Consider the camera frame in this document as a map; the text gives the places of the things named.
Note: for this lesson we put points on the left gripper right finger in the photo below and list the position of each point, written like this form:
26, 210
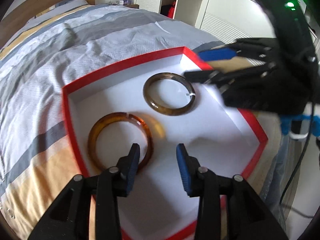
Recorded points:
247, 215

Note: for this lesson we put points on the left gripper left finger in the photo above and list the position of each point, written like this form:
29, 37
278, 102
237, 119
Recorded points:
68, 215

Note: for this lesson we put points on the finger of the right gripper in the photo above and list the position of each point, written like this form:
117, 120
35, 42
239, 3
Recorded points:
200, 76
217, 54

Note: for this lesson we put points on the dark brown bangle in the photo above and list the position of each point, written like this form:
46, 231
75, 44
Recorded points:
166, 110

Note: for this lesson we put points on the red jewelry box tray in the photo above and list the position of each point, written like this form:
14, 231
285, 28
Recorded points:
227, 141

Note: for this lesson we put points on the amber orange bangle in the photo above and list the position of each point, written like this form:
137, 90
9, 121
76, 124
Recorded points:
112, 118

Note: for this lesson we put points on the white wardrobe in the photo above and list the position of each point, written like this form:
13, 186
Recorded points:
225, 19

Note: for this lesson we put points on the wooden nightstand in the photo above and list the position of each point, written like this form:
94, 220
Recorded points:
132, 6

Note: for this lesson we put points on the striped bed duvet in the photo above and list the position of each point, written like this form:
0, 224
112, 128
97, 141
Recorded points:
37, 160

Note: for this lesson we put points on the grey pillow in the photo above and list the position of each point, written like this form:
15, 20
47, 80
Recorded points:
58, 8

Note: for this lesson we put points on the wooden headboard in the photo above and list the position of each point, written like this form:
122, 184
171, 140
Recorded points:
17, 18

